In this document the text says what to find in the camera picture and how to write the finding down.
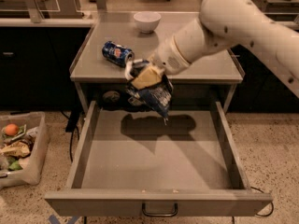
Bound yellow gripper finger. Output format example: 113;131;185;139
130;64;164;90

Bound blue chip bag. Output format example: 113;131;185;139
124;58;174;126

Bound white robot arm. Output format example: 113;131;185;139
125;0;299;95

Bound black items under counter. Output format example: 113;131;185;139
97;91;150;112

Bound grey counter cabinet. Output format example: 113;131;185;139
69;10;246;114

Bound grey open drawer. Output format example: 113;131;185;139
45;102;272;217

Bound blue soda can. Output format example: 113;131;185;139
102;41;135;68

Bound white bowl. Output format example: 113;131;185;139
134;11;162;34

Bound clear plastic bin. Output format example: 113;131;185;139
0;112;49;189

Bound crumpled snack wrapper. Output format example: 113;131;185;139
0;141;31;158

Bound orange fruit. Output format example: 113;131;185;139
5;123;20;136

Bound black drawer handle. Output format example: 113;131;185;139
141;203;178;217

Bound black cable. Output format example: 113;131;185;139
250;186;276;218

